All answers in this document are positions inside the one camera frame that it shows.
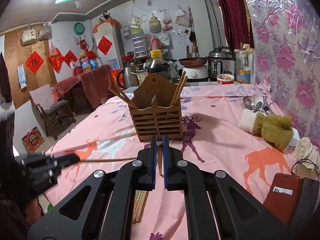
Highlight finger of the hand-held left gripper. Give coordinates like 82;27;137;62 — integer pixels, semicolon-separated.
51;153;81;162
50;160;81;171

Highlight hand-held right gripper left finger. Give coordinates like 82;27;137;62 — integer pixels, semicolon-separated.
27;135;158;240

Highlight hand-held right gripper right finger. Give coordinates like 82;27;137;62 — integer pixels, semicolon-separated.
162;135;300;240

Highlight wooden chopstick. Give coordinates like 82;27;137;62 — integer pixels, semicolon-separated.
108;87;134;108
174;76;188;105
156;142;163;178
114;83;137;106
171;71;187;106
79;156;137;163

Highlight wooden chopstick holder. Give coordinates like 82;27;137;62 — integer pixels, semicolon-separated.
129;74;183;143

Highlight bundle of wooden chopsticks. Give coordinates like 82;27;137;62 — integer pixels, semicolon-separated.
132;189;148;223

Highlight red gift box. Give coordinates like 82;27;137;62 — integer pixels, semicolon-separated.
21;127;45;153

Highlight wooden armchair with cushion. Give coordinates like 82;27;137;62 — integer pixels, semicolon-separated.
29;84;77;140

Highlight pink deer print tablecloth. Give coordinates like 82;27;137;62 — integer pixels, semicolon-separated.
45;84;310;240

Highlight red cloth covered table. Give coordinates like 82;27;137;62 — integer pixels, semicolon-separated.
51;64;114;113

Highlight cream cooking pot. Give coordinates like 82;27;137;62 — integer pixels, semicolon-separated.
131;70;148;85

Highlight steel electric kettle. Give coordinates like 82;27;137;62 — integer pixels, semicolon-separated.
117;66;139;88

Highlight white towel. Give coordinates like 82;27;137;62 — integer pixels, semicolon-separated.
237;109;258;133

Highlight red gift bag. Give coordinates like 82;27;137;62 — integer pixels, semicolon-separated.
110;69;125;85

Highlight blue white hanging packet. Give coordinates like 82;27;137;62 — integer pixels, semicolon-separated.
17;65;27;89

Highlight brown wooden door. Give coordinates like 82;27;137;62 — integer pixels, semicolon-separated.
4;31;57;109

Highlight white electric cooker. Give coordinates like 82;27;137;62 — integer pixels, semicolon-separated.
182;65;209;80

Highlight cooking oil bottle red label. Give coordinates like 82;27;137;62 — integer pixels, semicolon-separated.
79;53;92;73

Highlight soy sauce bottle yellow cap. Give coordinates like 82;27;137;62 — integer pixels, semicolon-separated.
146;49;173;83

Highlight red diamond paper decoration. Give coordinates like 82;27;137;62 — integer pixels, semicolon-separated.
97;36;112;55
25;50;44;74
63;50;78;68

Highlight dark hanging garment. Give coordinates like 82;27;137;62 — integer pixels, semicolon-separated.
0;52;12;103

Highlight metal spoon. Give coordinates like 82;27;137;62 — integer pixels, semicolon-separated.
242;96;263;113

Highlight red white bowl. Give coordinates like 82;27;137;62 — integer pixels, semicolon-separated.
216;74;235;85

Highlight copper frying pan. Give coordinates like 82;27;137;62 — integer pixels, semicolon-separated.
178;57;208;67

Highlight white ceramic spoon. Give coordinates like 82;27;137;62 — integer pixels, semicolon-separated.
251;94;269;112

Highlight olive green towel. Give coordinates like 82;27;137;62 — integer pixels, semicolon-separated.
252;112;294;153

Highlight black silver pressure cooker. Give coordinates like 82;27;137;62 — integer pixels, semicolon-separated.
208;46;236;80

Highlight white refrigerator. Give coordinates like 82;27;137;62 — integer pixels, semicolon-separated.
95;22;124;72

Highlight pink thermos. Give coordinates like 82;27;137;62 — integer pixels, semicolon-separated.
150;35;161;52

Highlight brown flip phone case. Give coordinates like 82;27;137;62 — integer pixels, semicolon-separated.
264;172;320;230

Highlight stacked containers green lid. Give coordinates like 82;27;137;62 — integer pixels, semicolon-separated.
131;27;147;58

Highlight clear oil bottle yellow label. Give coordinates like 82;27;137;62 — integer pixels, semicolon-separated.
235;44;252;84

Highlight white printed tote bag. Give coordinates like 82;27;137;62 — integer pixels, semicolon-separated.
159;32;172;47

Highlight white woven handbag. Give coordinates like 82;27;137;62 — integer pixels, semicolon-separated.
37;22;53;40
20;24;38;46

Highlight beige hanging cloth pouch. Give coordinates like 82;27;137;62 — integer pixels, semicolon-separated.
149;14;162;33

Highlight orange cloth cover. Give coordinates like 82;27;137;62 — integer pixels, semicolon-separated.
92;19;122;33

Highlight white crumpled rag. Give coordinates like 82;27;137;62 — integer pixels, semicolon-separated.
295;137;319;170

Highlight hanging plastic bag red contents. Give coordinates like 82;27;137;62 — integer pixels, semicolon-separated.
162;9;172;30

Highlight hanging plastic bag yellow contents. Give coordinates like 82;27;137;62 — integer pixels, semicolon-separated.
130;9;142;28

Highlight white hanging bag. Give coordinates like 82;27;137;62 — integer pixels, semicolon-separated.
175;5;190;27

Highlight dark red curtain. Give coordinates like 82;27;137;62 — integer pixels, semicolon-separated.
214;0;255;53

